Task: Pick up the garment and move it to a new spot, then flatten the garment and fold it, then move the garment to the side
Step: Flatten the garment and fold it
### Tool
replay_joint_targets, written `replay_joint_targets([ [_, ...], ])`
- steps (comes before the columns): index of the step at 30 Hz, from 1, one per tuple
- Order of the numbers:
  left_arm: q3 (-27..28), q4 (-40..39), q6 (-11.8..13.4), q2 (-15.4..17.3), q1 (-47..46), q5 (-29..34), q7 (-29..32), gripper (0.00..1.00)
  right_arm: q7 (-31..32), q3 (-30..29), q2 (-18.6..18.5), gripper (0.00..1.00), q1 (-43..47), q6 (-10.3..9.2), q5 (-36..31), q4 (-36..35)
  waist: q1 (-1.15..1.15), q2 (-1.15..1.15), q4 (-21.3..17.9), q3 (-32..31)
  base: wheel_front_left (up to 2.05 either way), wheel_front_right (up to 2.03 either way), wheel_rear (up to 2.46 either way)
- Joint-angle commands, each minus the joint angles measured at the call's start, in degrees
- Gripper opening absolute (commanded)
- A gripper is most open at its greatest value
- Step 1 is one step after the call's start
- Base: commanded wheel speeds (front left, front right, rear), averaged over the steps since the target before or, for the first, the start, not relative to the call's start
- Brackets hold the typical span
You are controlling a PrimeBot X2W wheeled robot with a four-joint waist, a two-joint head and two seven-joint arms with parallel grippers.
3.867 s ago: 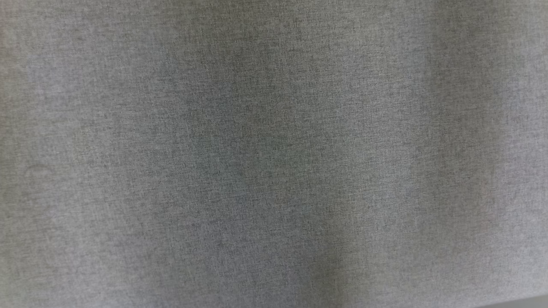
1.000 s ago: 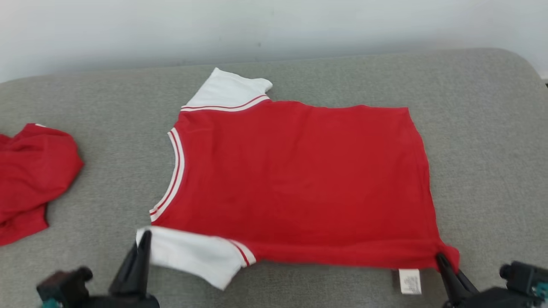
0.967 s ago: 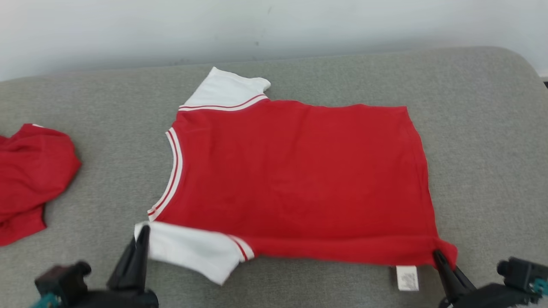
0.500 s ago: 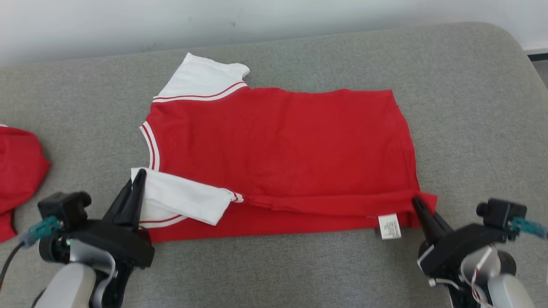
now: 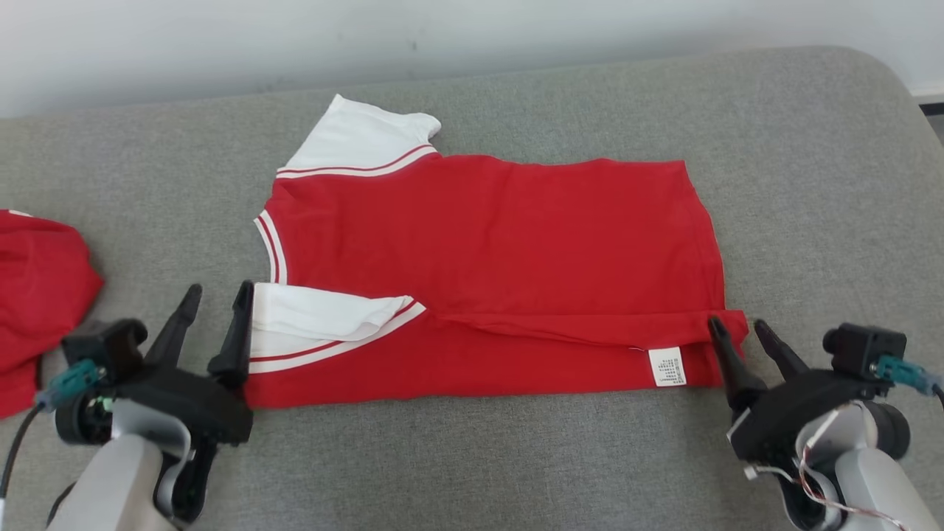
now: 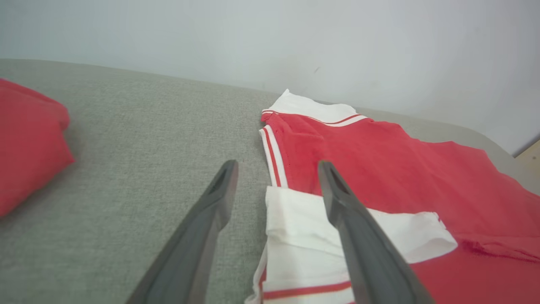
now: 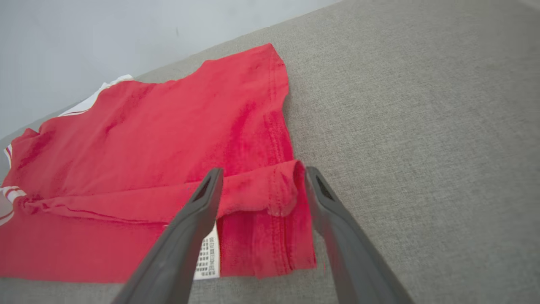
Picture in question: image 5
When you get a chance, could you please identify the red shorts with white stripe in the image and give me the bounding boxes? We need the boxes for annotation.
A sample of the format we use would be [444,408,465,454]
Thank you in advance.
[0,209,105,420]

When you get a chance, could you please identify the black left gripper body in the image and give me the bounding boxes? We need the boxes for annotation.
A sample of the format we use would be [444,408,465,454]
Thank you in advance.
[109,364,254,446]

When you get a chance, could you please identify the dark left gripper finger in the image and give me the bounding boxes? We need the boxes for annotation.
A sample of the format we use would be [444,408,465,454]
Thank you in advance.
[144,284,203,369]
[207,280,256,390]

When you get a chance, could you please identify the white and red wires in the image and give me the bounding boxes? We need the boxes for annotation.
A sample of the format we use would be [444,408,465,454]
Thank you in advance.
[740,409,912,531]

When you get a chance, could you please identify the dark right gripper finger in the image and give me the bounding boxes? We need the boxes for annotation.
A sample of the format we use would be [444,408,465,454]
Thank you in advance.
[753,318,811,381]
[707,315,768,413]

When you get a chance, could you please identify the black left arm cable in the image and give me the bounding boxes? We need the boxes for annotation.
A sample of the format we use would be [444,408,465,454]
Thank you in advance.
[0,404,46,510]

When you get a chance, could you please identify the teal right camera connector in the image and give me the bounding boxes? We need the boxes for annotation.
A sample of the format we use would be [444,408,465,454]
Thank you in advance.
[874,355,944,398]

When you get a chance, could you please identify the teal camera connector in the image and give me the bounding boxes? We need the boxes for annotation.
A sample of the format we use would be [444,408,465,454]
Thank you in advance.
[35,358,105,411]
[874,355,944,398]

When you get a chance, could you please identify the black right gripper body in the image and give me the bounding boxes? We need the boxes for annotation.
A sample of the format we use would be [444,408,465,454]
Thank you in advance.
[726,368,893,465]

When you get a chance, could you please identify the red and white t-shirt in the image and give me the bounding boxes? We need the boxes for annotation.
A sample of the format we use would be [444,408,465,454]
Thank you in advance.
[243,94,750,411]

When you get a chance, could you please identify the grey fabric sofa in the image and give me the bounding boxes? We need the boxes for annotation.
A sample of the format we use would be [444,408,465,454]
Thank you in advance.
[0,46,944,531]

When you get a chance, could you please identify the teal left camera connector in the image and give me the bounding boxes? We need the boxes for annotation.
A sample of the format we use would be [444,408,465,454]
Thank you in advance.
[35,358,105,411]

